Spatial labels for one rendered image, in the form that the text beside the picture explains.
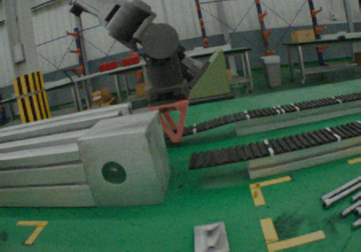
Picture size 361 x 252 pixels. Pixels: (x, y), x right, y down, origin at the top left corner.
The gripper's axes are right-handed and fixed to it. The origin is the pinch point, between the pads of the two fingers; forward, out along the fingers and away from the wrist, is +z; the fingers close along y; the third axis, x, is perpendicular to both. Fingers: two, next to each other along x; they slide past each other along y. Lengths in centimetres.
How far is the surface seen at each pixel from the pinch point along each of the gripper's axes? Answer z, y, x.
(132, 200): 1.2, 23.3, -4.0
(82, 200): 0.8, 23.3, -11.1
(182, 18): -94, -753, -28
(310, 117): 1.2, 1.6, 26.4
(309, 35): -7, -490, 221
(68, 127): -5.5, 4.2, -20.1
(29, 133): -5.8, 4.1, -30.6
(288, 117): 0.2, 1.5, 21.4
